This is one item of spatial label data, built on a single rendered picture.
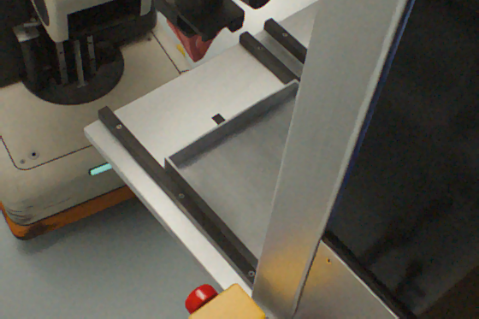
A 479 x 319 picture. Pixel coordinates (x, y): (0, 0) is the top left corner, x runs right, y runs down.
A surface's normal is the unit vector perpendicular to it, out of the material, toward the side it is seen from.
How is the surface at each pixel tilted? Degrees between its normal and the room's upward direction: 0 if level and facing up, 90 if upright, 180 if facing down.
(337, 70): 90
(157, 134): 0
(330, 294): 90
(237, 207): 0
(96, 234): 0
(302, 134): 90
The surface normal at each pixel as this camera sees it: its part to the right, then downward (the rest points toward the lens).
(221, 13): 0.06, -0.59
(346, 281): -0.76, 0.49
